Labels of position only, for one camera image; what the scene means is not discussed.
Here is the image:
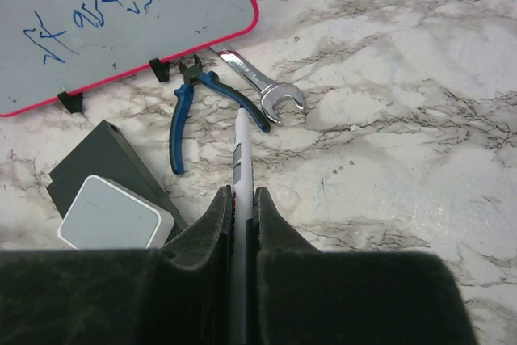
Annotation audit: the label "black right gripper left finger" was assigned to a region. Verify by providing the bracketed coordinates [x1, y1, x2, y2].
[153, 186, 232, 344]

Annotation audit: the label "blue whiteboard marker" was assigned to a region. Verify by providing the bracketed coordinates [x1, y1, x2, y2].
[229, 107, 254, 344]

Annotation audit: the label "silver open-end wrench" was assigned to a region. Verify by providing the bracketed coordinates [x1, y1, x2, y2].
[210, 44, 305, 125]

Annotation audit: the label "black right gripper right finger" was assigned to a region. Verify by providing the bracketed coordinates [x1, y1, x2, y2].
[253, 187, 319, 344]

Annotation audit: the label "pink framed whiteboard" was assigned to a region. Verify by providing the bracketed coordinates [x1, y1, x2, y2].
[1, 0, 259, 117]

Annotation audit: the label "blue handled pliers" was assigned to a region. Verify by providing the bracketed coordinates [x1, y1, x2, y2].
[169, 53, 271, 176]

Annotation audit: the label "small grey white box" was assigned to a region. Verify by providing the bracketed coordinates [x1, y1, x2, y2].
[57, 175, 175, 250]

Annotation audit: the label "black whiteboard stand foot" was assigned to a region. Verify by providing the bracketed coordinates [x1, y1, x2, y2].
[57, 91, 84, 114]
[149, 58, 170, 82]

